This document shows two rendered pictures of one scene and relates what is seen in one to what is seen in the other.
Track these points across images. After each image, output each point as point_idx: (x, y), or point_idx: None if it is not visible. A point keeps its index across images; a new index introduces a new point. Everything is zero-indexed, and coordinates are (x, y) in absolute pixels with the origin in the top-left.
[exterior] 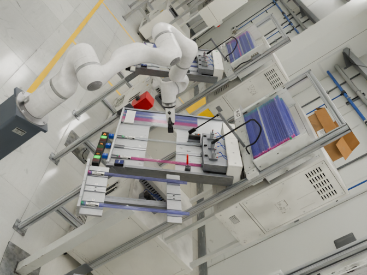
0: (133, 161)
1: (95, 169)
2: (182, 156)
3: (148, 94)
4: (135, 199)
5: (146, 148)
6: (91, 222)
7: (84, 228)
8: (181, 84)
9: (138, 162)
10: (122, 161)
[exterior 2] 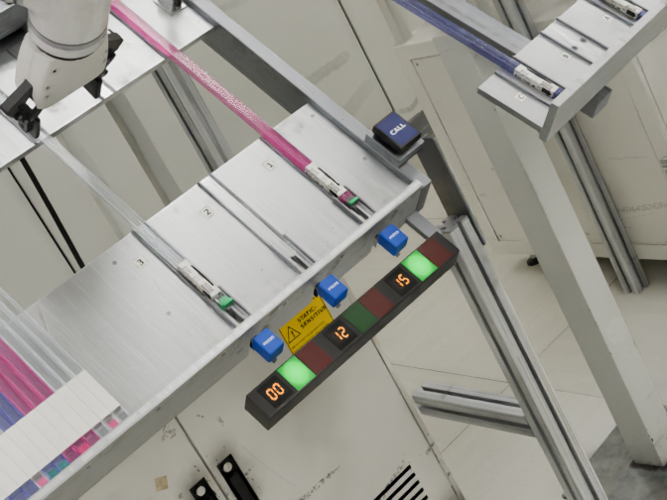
0: (312, 149)
1: (534, 102)
2: (106, 67)
3: None
4: (448, 8)
5: (194, 187)
6: (538, 167)
7: (555, 185)
8: None
9: (298, 133)
10: (386, 121)
